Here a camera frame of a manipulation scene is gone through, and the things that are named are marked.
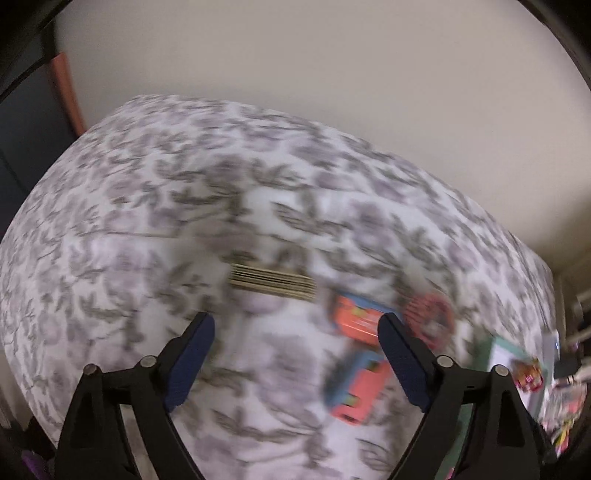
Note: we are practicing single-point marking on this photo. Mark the small black device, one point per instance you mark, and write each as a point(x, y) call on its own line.
point(565, 367)

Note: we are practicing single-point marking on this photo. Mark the grey floral blanket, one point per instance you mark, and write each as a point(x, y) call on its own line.
point(184, 221)

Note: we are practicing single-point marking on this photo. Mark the green-rimmed white tray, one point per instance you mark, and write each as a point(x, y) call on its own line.
point(503, 355)

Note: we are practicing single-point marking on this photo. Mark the dark cabinet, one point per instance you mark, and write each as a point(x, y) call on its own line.
point(23, 138)

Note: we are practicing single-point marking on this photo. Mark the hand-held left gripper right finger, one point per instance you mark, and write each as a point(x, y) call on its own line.
point(406, 360)

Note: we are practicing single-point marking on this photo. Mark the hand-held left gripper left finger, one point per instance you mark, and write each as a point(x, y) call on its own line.
point(191, 360)

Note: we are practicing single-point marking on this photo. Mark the cluster of pens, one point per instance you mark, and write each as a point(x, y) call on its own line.
point(561, 415)

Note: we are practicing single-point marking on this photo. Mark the red board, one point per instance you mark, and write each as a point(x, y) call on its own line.
point(69, 92)

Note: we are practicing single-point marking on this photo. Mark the white shelf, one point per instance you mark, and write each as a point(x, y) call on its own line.
point(575, 314)

